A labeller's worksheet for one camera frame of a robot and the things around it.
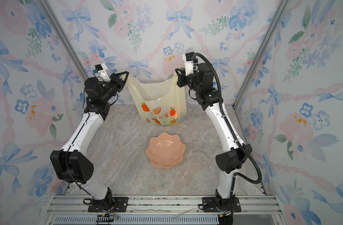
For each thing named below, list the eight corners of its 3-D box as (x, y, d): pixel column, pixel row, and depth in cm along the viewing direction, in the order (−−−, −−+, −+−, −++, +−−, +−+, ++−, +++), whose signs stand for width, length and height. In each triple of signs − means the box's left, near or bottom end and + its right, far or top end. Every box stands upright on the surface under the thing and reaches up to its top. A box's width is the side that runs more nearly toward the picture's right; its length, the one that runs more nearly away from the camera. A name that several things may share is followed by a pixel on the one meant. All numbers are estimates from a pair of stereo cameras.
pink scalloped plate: (146, 167, 89) (144, 164, 84) (149, 137, 103) (148, 132, 98) (185, 168, 89) (185, 164, 84) (183, 137, 103) (184, 132, 99)
